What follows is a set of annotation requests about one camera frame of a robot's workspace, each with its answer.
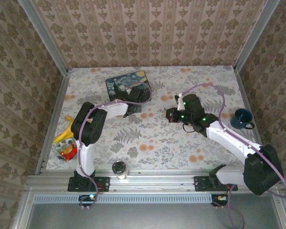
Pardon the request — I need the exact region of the starry night print black box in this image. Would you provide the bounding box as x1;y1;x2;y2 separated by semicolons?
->
105;71;152;113

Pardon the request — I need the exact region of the dark blue mug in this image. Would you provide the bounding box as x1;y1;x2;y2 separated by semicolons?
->
230;108;255;130

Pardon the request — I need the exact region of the yellow toy banana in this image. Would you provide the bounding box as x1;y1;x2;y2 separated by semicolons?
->
53;116;74;144

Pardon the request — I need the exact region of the red snack packet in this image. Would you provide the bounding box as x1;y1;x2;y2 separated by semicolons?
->
61;143;78;163

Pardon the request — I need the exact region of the floral patterned bowl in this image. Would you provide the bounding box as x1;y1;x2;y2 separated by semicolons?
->
55;137;78;162

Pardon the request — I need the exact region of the grey metal panel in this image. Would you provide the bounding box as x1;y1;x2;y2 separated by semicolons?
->
26;202;283;229

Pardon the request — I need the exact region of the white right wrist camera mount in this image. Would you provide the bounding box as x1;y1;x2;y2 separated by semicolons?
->
174;93;184;112

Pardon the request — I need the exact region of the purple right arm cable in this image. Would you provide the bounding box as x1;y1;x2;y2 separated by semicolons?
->
177;83;286;229

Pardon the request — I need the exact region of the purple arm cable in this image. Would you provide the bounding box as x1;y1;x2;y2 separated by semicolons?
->
77;82;153;210
177;83;286;229

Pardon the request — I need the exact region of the aluminium table side rail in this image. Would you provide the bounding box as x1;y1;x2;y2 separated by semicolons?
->
35;73;71;175
233;66;272;172

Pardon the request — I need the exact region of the aluminium front frame rail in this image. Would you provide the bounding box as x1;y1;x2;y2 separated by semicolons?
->
26;169;281;193

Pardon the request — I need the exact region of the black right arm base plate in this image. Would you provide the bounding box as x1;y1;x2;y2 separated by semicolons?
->
194;176;238;192

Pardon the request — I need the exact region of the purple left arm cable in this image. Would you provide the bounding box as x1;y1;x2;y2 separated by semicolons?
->
77;82;153;210

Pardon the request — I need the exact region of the white slotted cable duct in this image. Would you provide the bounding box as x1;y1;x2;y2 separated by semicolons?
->
33;193;213;204

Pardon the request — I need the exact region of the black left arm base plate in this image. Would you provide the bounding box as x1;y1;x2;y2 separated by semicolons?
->
68;176;110;192

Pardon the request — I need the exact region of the aluminium frame post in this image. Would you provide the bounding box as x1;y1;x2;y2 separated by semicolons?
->
233;0;281;72
18;0;69;76

